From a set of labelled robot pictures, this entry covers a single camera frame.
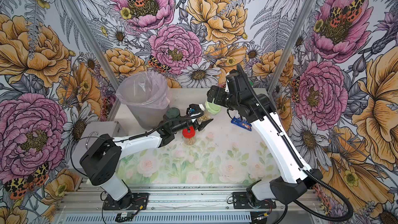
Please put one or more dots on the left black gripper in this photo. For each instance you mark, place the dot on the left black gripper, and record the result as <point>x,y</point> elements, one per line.
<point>201,126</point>

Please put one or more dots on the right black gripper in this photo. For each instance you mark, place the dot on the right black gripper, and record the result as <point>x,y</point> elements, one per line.
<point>221,91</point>

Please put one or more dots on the green lid peanut jar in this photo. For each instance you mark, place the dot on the green lid peanut jar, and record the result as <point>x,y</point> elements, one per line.
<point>211,109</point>

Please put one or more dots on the mesh bin with pink bag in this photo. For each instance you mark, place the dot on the mesh bin with pink bag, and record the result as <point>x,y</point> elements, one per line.
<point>147,95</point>

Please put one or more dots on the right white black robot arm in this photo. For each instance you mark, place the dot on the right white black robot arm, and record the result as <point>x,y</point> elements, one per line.
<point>296,175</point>

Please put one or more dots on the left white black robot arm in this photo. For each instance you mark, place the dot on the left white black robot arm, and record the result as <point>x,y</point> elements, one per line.
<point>100,161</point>

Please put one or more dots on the red lid peanut jar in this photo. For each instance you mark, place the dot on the red lid peanut jar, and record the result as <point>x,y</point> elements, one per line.
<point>188,135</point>

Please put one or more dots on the blue gauze bandage packet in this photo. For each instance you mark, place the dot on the blue gauze bandage packet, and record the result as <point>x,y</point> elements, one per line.
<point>241,123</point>

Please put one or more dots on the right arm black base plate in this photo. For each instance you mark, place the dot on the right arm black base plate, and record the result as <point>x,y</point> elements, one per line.
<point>244,200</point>

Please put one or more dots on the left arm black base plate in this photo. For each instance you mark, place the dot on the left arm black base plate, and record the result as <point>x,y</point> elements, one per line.
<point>130,202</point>

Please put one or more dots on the aluminium rail frame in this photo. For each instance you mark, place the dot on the aluminium rail frame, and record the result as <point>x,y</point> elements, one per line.
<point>175,204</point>

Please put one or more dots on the right aluminium corner post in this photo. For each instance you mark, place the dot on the right aluminium corner post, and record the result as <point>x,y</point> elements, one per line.
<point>301,19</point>

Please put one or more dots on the aluminium corner post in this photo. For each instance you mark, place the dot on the aluminium corner post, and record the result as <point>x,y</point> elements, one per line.
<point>82,24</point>
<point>301,19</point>

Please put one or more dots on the left aluminium corner post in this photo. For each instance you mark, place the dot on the left aluminium corner post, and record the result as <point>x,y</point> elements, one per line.
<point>82,24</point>

